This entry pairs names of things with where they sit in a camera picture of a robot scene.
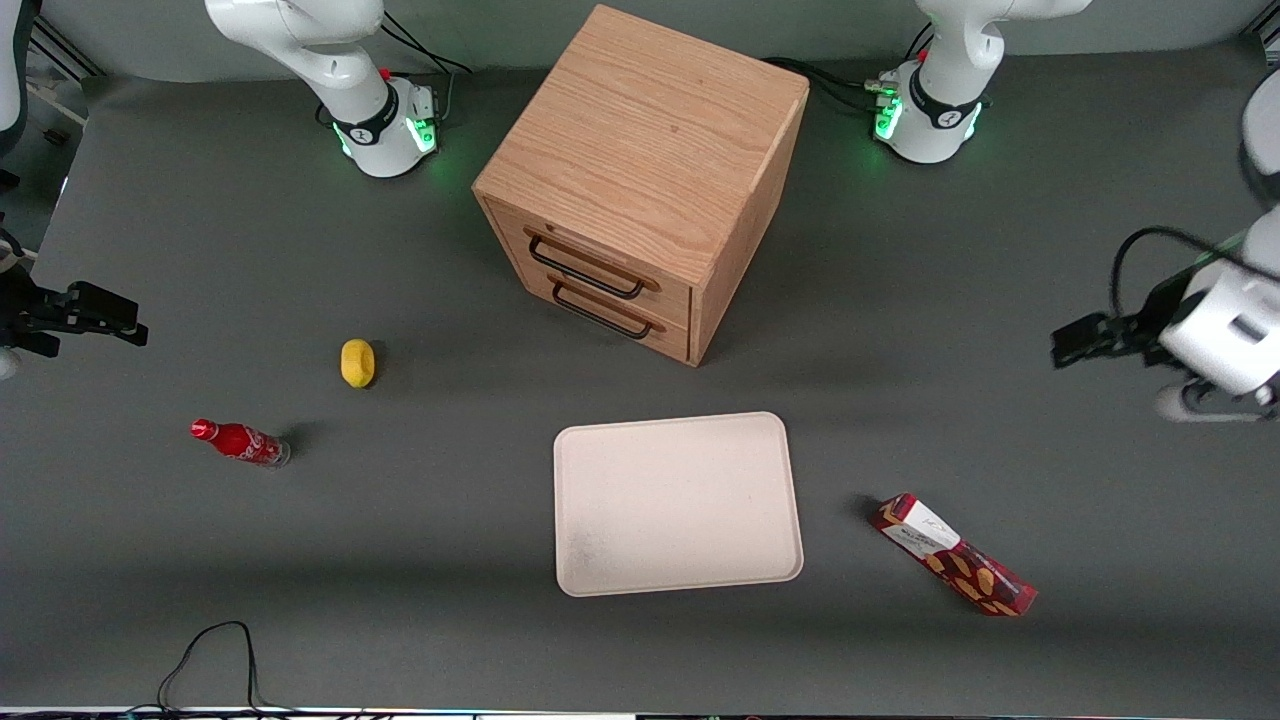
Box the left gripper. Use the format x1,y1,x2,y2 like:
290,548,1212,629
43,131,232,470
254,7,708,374
1052,262,1280,397

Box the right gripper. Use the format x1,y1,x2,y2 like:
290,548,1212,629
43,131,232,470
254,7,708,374
0,282,150,359

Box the red cookie box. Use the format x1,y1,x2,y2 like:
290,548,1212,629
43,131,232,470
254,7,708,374
868,493,1039,618

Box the beige rectangular tray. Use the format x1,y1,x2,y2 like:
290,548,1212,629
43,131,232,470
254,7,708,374
553,411,805,598

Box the red cola bottle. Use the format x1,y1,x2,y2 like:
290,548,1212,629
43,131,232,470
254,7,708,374
190,418,292,469

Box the wooden drawer front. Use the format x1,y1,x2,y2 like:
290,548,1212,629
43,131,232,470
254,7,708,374
490,205,695,326
520,262,693,365

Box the wooden drawer cabinet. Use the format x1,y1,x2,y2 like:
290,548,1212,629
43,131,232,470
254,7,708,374
472,4,811,368

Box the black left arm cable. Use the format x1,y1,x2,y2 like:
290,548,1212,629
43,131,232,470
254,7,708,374
1108,227,1253,323

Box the aluminium frame rail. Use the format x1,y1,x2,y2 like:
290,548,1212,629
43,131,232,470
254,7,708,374
28,18,105,83

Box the black looped table cable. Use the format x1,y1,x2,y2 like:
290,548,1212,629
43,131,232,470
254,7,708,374
155,621,301,715

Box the black left base cables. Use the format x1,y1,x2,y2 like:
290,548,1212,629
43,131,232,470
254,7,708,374
762,18,933,117

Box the black base cables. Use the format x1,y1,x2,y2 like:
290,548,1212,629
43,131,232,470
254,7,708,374
378,8,473,123
762,18,933,117

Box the black right base cables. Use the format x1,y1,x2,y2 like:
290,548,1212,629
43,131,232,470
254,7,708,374
378,8,473,123

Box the black metal drawer handle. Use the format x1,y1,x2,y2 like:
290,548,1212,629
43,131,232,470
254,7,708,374
551,280,655,341
527,234,647,301

